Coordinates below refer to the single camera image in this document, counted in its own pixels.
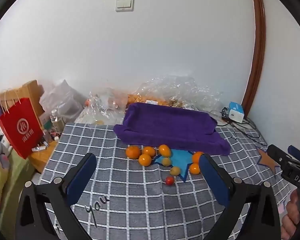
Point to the grey checked blanket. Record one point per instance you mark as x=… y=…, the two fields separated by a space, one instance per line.
x=130 y=205

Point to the large crinkled clear plastic bag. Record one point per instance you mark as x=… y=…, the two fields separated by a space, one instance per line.
x=185 y=90

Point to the red paper bag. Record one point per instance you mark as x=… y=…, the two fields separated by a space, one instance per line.
x=20 y=127

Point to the golden kiwi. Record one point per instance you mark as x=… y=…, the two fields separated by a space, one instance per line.
x=175 y=171
x=166 y=161

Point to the oval mandarin orange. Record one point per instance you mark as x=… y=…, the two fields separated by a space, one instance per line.
x=164 y=150

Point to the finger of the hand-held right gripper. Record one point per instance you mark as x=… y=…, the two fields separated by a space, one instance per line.
x=277 y=153
x=297 y=152

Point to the grey plastic bag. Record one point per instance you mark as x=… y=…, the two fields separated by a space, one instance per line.
x=62 y=97

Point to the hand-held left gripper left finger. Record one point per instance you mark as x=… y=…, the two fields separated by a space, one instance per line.
x=81 y=177

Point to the wooden side table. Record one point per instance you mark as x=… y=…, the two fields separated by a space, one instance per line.
x=42 y=155

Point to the pile of bagged tangerines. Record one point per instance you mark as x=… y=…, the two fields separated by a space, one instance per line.
x=162 y=102

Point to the purple towel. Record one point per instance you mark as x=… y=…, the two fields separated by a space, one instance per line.
x=170 y=125

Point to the white light switch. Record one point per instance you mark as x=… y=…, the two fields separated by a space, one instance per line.
x=125 y=4

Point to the red cherry tomato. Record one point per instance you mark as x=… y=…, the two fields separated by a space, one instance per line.
x=169 y=180

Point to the person's right hand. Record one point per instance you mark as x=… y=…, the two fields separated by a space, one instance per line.
x=290 y=212

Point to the green bed sheet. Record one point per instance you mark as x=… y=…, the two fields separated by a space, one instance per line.
x=17 y=177

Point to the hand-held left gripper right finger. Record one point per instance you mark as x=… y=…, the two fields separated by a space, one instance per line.
x=211 y=177

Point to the brown wooden door frame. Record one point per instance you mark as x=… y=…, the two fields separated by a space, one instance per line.
x=258 y=42

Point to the white and blue box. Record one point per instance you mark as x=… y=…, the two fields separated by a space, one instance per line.
x=236 y=111

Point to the clear plastic bottle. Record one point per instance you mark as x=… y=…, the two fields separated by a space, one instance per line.
x=56 y=120

